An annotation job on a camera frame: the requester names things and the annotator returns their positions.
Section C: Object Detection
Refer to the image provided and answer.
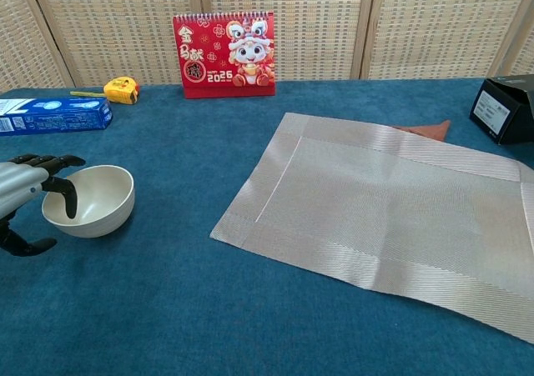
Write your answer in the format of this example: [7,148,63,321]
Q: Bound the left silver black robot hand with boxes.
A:
[0,153,87,258]

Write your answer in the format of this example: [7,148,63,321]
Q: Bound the cream round bowl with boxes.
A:
[41,164,136,239]

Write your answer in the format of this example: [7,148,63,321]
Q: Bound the gray woven placemat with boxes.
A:
[209,112,534,346]

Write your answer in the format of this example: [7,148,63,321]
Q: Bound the woven bamboo folding screen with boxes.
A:
[0,0,534,96]

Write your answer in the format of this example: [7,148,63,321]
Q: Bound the blue white toothpaste box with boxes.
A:
[0,97,113,138]

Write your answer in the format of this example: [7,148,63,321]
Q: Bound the yellow tape measure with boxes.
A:
[69,77,141,106]

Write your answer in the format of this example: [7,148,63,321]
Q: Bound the blue felt table cover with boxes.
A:
[0,78,534,376]

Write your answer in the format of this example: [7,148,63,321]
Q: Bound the red desk calendar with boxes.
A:
[172,10,277,100]

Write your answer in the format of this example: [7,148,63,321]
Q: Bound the brown crumpled cloth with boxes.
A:
[391,119,452,143]

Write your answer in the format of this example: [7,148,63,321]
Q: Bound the black cardboard box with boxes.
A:
[469,74,534,146]

